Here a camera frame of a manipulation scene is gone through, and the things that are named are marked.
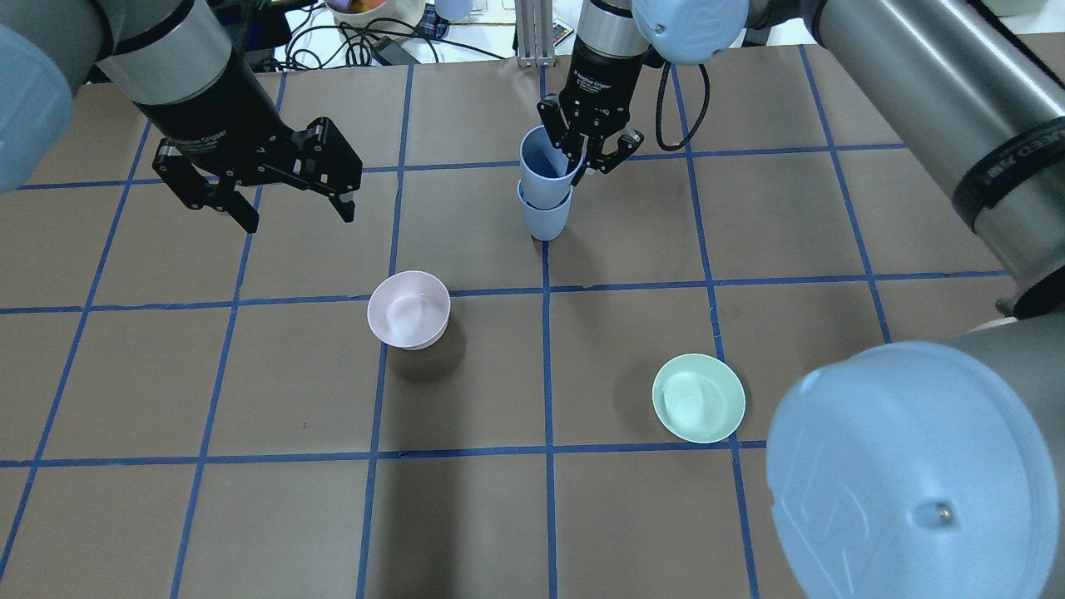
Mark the blue cup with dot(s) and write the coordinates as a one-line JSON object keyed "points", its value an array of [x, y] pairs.
{"points": [[544, 224], [543, 167]]}

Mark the aluminium frame post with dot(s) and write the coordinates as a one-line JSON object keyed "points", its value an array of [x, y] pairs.
{"points": [[535, 34]]}

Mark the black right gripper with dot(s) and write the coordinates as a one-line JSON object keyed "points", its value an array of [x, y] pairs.
{"points": [[602, 73]]}

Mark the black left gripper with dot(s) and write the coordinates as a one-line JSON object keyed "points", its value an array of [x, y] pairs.
{"points": [[215, 112]]}

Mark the pink bowl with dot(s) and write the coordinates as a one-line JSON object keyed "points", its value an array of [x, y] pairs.
{"points": [[409, 310]]}

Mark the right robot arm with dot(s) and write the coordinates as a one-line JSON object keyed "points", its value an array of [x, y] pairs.
{"points": [[689, 293]]}

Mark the bowl of foam cubes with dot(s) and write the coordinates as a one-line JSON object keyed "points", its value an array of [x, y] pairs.
{"points": [[392, 16]]}

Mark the small remote control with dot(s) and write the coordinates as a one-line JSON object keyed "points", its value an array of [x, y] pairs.
{"points": [[561, 31]]}

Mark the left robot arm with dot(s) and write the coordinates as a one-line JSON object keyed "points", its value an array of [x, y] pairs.
{"points": [[179, 66]]}

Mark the mint green bowl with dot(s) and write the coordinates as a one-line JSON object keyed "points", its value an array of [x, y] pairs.
{"points": [[698, 398]]}

